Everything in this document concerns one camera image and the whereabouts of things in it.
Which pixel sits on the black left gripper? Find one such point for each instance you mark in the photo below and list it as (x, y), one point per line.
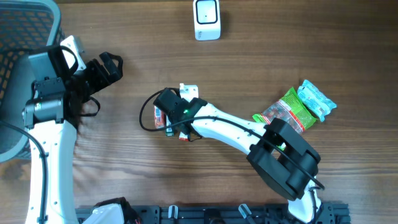
(103, 79)

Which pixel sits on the orange small box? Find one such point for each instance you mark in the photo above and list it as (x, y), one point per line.
(159, 118)

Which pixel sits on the dark green small box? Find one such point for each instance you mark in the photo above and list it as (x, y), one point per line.
(169, 131)

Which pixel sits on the red stick packet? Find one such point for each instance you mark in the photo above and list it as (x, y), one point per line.
(184, 137)

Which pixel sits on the green gummy candy bag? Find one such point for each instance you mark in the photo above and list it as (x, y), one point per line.
(290, 109)

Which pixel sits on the teal tissue packet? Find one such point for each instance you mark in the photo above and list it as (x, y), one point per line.
(315, 100)

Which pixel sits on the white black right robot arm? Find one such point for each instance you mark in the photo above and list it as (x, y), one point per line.
(280, 156)

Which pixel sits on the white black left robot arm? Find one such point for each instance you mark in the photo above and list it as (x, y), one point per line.
(52, 144)

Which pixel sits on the white barcode scanner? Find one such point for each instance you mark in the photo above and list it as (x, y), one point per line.
(207, 19)

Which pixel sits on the grey plastic shopping basket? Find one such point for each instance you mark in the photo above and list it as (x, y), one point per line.
(18, 77)

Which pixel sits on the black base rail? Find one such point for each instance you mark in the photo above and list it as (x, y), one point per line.
(330, 213)

